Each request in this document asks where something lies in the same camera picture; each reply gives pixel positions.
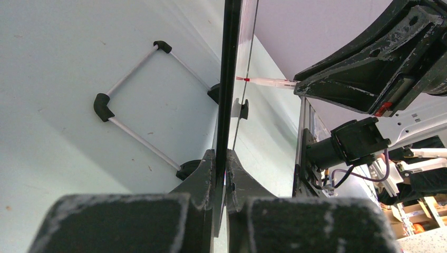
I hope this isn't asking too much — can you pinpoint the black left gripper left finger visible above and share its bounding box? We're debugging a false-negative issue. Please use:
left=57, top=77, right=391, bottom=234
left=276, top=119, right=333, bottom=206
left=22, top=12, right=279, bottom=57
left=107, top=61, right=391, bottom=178
left=29, top=150, right=216, bottom=252

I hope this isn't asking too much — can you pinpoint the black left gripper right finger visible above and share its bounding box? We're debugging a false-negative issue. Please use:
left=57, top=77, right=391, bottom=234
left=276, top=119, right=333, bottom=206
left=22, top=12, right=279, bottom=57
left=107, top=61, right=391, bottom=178
left=226, top=150, right=402, bottom=252

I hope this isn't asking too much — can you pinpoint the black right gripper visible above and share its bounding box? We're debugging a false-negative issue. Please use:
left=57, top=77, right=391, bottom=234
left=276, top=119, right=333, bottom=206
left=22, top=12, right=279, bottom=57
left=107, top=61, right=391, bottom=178
left=294, top=0, right=446, bottom=117

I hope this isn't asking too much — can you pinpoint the red whiteboard marker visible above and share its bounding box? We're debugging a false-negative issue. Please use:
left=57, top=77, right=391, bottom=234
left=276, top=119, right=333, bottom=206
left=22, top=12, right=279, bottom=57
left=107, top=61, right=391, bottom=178
left=236, top=76, right=299, bottom=90

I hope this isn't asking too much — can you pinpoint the white whiteboard black frame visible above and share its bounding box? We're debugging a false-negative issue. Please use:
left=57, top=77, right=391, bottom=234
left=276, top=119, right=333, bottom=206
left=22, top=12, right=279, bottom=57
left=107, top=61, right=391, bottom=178
left=93, top=0, right=260, bottom=253

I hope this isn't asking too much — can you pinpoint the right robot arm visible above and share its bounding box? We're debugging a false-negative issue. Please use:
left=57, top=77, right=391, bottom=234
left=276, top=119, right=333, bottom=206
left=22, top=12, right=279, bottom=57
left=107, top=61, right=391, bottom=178
left=292, top=1, right=446, bottom=197

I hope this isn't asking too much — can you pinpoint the right aluminium frame rail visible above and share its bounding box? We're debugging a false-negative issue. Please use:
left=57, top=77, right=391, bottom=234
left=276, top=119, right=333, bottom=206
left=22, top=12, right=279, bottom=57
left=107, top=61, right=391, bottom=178
left=292, top=97, right=331, bottom=198

